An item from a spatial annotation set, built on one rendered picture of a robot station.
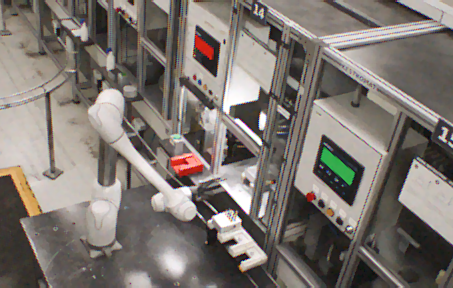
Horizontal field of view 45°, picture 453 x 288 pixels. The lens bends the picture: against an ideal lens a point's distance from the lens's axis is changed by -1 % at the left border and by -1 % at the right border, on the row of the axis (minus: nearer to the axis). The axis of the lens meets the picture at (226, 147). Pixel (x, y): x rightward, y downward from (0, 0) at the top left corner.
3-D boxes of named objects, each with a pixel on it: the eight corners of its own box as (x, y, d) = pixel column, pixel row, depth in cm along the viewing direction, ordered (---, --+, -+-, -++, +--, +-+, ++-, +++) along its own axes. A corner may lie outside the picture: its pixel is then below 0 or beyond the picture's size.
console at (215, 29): (178, 74, 328) (185, 0, 301) (219, 67, 342) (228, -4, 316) (215, 109, 300) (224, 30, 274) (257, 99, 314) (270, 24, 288)
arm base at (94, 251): (93, 265, 289) (93, 257, 286) (79, 237, 303) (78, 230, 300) (125, 254, 298) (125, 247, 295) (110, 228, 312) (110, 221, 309)
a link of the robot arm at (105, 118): (124, 136, 259) (128, 121, 270) (101, 108, 250) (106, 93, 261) (102, 148, 263) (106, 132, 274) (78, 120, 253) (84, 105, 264)
